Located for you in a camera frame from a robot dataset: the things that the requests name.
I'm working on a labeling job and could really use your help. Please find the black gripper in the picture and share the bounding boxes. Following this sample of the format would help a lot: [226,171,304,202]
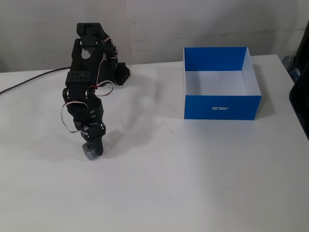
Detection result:
[73,118,106,155]

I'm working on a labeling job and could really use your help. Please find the gray block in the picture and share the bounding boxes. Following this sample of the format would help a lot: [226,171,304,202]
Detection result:
[83,143,102,161]

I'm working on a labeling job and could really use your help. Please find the blue and white cardboard box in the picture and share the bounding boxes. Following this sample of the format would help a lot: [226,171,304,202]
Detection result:
[183,46,263,121]

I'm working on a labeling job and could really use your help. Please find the black clamp knob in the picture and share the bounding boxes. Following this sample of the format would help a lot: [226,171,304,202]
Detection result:
[115,62,131,86]

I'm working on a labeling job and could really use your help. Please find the gray blue plastic object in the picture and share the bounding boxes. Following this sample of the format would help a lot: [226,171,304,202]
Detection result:
[282,55,302,83]

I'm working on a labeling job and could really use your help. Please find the white red servo wire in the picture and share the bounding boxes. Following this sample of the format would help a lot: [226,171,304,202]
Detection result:
[89,81,114,97]
[61,101,89,133]

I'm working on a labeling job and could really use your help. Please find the black power cable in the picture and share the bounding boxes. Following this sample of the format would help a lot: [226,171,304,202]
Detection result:
[0,67,73,95]

